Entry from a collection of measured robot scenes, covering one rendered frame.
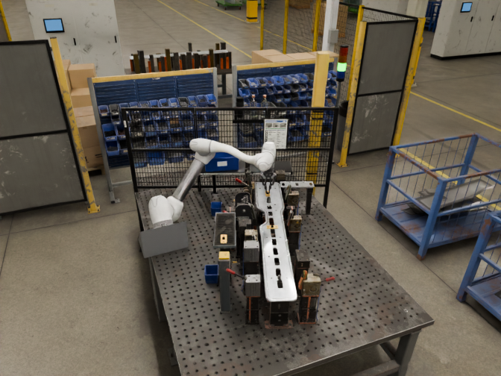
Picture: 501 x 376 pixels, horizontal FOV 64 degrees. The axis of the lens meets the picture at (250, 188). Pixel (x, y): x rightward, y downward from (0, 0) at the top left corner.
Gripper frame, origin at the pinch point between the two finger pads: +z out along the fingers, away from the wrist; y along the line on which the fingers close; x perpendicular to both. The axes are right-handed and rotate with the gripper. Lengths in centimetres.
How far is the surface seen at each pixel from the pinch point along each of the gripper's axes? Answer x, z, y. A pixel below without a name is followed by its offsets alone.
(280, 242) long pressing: -64, 5, 4
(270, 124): 54, -35, 5
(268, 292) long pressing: -112, 5, -7
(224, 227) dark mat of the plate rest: -69, -11, -34
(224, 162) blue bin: 36, -7, -37
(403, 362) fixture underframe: -108, 77, 89
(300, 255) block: -82, 2, 15
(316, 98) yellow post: 58, -57, 45
